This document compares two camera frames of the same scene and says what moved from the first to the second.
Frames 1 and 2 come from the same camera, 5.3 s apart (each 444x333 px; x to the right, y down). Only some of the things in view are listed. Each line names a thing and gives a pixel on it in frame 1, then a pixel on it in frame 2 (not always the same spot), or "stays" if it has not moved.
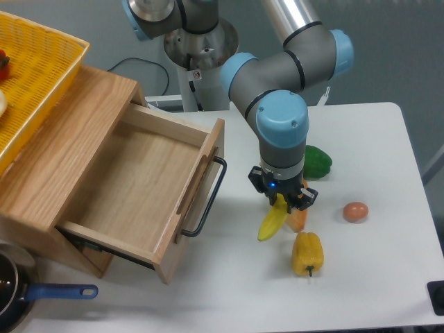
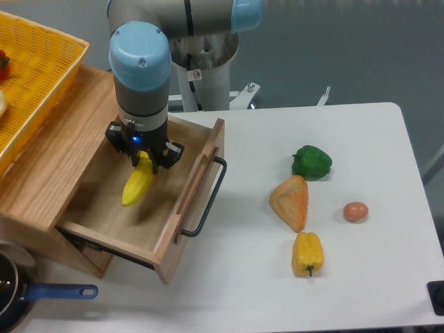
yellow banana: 275,218 to 139,180
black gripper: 291,190 to 129,140
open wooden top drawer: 141,196 stays
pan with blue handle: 17,293 stays
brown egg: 355,212 stays
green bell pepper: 317,163 stays
